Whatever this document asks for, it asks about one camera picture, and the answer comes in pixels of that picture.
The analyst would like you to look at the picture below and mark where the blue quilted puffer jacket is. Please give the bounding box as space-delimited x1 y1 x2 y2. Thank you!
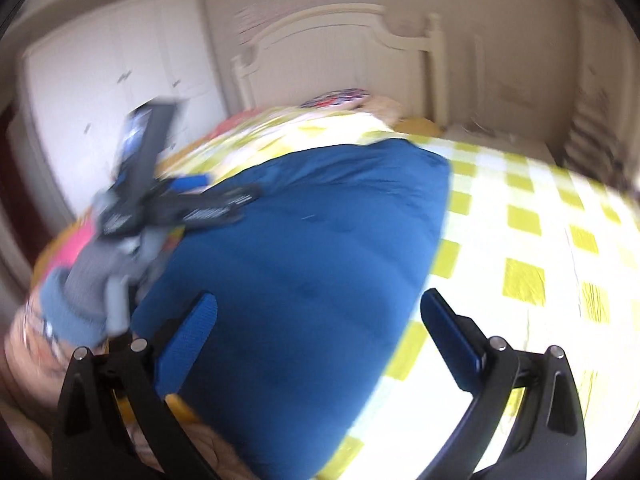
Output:
132 139 450 479

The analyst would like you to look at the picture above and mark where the colourful patterned pillow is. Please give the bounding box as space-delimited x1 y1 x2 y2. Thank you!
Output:
299 88 371 110

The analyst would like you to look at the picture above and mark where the yellow white checkered quilt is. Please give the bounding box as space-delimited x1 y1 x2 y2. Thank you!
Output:
159 106 640 480

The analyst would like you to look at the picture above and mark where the yellow pillow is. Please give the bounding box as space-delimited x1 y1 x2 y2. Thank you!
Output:
394 117 442 138

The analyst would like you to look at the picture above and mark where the peach checkered pillow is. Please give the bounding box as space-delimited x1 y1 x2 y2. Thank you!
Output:
358 96 406 125

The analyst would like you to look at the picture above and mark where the gloved left hand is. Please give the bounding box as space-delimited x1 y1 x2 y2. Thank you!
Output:
39 228 169 348

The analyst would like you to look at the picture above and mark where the white wooden headboard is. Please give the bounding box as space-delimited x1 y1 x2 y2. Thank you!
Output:
231 3 450 128

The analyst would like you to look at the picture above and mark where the patterned striped curtain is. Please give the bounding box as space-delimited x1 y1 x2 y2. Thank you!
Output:
563 0 639 191

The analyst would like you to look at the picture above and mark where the white bedside table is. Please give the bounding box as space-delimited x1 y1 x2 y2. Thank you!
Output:
442 125 554 165

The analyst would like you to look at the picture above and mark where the orange floral bedsheet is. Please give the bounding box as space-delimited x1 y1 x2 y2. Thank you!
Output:
29 109 281 430

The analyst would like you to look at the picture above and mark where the white wardrobe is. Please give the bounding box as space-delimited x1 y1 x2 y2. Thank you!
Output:
23 0 228 214

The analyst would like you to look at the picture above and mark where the pink blanket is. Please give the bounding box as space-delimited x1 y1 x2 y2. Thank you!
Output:
46 218 94 271

